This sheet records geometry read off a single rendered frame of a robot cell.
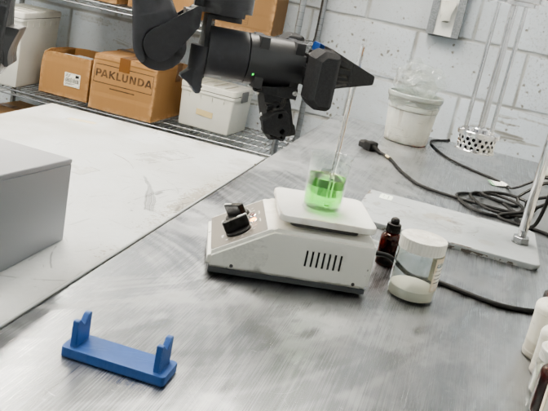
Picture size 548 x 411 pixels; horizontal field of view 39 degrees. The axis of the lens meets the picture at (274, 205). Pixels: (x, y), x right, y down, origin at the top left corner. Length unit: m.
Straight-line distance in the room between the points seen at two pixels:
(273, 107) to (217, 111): 2.33
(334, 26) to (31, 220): 2.59
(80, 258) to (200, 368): 0.26
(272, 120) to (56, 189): 0.26
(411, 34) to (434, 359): 2.56
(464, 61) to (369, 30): 0.41
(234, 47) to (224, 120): 2.34
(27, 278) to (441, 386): 0.44
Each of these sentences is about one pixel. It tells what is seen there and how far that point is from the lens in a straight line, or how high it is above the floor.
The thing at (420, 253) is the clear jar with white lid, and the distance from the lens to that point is 0.96.
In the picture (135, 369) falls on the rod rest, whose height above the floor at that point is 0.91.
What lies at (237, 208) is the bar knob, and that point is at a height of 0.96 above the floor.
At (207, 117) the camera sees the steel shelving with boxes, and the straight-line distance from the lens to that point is 3.23.
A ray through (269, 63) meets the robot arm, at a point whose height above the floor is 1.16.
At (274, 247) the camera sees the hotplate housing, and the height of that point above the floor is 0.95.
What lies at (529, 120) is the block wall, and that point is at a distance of 3.34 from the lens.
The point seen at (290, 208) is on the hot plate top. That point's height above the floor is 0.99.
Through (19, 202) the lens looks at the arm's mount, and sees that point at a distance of 0.87.
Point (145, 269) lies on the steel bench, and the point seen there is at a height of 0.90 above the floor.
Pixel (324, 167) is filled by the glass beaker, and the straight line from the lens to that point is 0.93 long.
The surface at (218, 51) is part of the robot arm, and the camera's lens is 0.86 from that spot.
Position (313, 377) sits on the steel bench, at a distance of 0.76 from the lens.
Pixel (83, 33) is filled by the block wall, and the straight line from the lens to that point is 3.79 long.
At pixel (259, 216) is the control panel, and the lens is 0.98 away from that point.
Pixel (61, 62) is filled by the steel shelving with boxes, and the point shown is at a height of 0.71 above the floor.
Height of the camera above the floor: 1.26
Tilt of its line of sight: 17 degrees down
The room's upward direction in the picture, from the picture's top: 11 degrees clockwise
